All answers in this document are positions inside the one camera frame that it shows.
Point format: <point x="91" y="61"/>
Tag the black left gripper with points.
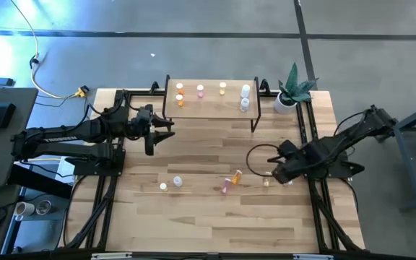
<point x="146" y="122"/>

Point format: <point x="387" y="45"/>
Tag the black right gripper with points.
<point x="289" y="166"/>

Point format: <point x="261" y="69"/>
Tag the pink pill vial white cap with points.
<point x="200" y="87"/>
<point x="289" y="183"/>
<point x="226" y="186"/>

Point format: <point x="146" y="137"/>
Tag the orange pill vial white cap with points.
<point x="179" y="97"/>
<point x="237" y="177"/>
<point x="179" y="86"/>

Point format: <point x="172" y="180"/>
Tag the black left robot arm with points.
<point x="67" y="135"/>

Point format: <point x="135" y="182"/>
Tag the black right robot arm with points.
<point x="330" y="150"/>

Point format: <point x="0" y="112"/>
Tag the wooden shelf black metal legs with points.
<point x="211" y="110"/>

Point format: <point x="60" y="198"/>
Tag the green plant in white pot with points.
<point x="285" y="106"/>

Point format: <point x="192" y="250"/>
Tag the yellow black power plug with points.
<point x="81" y="92"/>

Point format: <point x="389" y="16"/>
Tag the white box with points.
<point x="63" y="175"/>

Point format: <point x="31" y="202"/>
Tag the blue-grey metal stand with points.
<point x="410" y="166"/>

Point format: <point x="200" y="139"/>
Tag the black diagonal beam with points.
<point x="38" y="180"/>

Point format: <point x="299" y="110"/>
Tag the grey metal cup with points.
<point x="43" y="207"/>

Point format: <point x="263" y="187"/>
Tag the dark grey desk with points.
<point x="13" y="108"/>

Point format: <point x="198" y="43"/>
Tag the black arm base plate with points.
<point x="92" y="170"/>
<point x="349" y="169"/>

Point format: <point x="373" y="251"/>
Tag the white bracket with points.
<point x="312" y="256"/>
<point x="111" y="255"/>

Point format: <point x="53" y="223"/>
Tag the black aluminium rig frame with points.
<point x="258" y="256"/>

